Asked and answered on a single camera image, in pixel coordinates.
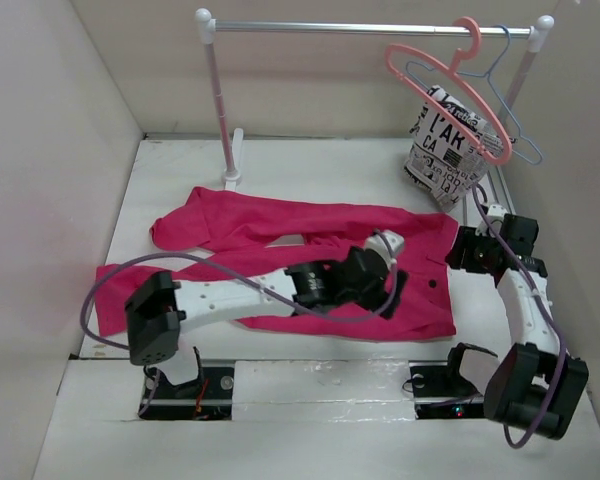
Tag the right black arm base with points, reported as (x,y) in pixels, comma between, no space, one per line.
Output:
(440,394)

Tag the pink trousers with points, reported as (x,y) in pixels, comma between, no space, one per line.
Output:
(254,235)

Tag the blue wire hanger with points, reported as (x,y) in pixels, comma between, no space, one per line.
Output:
(535,38)

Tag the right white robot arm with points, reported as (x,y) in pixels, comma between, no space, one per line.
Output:
(537,386)

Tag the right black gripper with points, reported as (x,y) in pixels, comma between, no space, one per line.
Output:
(465,237)

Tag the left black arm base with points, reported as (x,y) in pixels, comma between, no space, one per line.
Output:
(209,399)

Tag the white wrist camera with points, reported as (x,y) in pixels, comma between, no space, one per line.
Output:
(493,216)
(387,244)

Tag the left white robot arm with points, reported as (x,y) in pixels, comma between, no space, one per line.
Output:
(163,311)

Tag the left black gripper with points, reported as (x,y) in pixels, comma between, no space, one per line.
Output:
(380,301)

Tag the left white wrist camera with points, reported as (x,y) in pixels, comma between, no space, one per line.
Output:
(387,244)

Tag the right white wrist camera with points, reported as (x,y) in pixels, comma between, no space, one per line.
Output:
(493,216)

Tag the black white printed garment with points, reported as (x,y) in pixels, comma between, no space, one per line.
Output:
(441,160)

